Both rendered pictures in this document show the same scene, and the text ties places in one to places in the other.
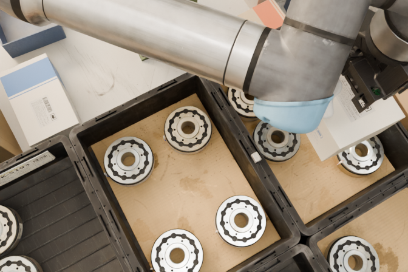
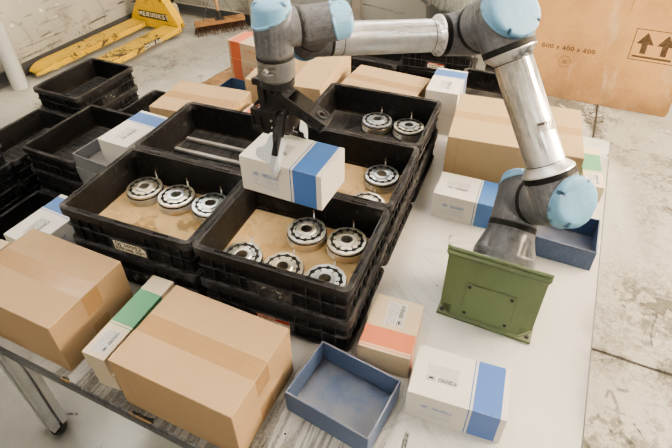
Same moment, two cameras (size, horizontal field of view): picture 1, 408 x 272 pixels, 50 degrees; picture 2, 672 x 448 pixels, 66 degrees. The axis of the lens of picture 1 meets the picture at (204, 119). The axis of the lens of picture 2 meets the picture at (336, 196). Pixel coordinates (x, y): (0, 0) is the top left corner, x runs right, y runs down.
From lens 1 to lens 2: 132 cm
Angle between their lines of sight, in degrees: 67
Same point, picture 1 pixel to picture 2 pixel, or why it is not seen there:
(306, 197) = (261, 225)
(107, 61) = not seen: hidden behind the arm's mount
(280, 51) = not seen: hidden behind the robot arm
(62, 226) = not seen: hidden behind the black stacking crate
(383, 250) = (191, 228)
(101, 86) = (456, 240)
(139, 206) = (354, 172)
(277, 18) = (386, 343)
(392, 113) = (247, 153)
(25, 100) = (474, 184)
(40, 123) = (452, 181)
